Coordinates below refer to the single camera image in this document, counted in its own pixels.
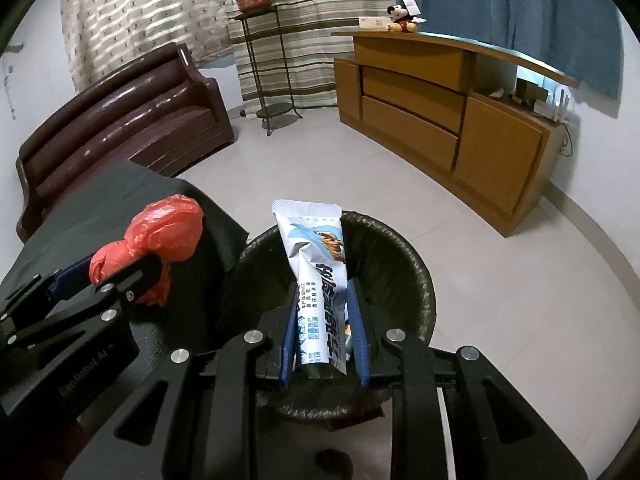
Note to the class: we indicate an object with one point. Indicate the white blue printed pouch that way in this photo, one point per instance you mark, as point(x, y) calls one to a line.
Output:
point(315, 260)

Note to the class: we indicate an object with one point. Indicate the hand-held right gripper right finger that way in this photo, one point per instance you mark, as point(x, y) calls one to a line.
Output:
point(358, 337)

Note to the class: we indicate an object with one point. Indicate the black metal plant stand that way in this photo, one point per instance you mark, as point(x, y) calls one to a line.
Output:
point(252, 60)

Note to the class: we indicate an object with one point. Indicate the wooden cabinet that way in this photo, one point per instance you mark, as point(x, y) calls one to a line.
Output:
point(500, 150)

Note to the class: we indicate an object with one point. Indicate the beige cardboard box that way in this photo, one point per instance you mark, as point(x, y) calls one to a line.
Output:
point(375, 23)

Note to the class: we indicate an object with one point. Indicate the striped curtain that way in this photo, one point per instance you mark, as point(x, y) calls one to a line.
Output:
point(310, 10)

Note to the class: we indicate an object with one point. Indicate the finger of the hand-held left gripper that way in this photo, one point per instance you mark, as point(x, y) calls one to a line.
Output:
point(70, 277)
point(130, 280)

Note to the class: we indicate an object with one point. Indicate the white router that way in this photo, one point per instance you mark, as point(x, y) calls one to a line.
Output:
point(555, 107)

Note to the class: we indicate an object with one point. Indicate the red plastic bag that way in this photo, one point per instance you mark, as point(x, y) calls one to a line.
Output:
point(165, 230)

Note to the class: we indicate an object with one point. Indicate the trash bin with black bag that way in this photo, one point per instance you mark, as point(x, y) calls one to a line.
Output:
point(400, 270)

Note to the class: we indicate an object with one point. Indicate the blue curtain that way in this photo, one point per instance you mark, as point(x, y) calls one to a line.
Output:
point(500, 5)

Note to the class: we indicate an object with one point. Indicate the dark grey tablecloth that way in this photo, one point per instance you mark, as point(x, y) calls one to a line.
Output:
point(65, 230)

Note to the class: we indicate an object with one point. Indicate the brown leather sofa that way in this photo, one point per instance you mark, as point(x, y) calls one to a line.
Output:
point(125, 125)

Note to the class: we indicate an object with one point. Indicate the beige patterned curtain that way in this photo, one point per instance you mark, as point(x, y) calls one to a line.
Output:
point(140, 10)

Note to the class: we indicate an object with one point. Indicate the small brown box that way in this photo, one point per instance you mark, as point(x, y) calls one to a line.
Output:
point(530, 91)

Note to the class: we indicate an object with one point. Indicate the mouse plush toy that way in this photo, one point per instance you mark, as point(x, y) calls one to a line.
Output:
point(402, 22)

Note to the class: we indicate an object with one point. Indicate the red wooden stool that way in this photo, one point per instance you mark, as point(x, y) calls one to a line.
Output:
point(365, 412)

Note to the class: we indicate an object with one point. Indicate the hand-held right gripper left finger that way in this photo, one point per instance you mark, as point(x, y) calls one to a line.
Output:
point(287, 342)

